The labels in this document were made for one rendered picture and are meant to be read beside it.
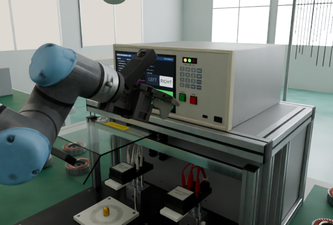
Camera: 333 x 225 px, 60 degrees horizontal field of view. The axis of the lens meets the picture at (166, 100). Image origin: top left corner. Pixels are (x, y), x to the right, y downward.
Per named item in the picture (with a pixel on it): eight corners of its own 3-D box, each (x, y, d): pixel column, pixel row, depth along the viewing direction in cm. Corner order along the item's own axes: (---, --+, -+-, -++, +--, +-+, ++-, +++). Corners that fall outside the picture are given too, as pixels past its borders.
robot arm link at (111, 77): (85, 60, 59) (111, 63, 54) (102, 67, 63) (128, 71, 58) (74, 95, 59) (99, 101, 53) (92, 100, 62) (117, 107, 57)
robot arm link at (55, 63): (19, 74, 51) (41, 31, 50) (71, 90, 59) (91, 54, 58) (34, 95, 46) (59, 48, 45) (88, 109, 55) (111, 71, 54)
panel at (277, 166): (272, 239, 85) (282, 143, 77) (121, 170, 126) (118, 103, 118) (273, 237, 86) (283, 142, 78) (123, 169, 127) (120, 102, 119)
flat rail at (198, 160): (249, 184, 69) (249, 172, 68) (90, 127, 107) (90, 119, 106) (250, 182, 69) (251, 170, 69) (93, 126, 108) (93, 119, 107)
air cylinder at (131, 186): (140, 205, 101) (140, 191, 99) (126, 197, 105) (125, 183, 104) (150, 198, 105) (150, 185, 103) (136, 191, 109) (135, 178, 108)
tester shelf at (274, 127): (264, 164, 66) (265, 145, 65) (86, 110, 108) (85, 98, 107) (314, 119, 98) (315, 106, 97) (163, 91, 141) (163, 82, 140)
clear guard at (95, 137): (83, 185, 69) (81, 162, 68) (34, 157, 84) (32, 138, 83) (169, 144, 93) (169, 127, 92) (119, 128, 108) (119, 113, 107)
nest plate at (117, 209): (102, 240, 84) (102, 237, 84) (73, 219, 93) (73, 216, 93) (139, 215, 95) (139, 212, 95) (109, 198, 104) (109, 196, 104)
